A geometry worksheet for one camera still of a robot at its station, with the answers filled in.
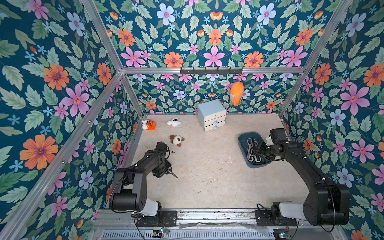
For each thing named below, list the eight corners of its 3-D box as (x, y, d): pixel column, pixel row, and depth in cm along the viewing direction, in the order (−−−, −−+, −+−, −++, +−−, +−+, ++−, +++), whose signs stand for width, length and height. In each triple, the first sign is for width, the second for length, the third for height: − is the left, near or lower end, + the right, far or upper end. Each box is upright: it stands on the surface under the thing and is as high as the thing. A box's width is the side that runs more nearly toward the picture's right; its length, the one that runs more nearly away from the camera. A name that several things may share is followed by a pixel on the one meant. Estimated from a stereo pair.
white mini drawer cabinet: (198, 131, 111) (197, 117, 99) (198, 112, 124) (198, 98, 112) (224, 131, 111) (227, 117, 99) (222, 112, 124) (224, 98, 112)
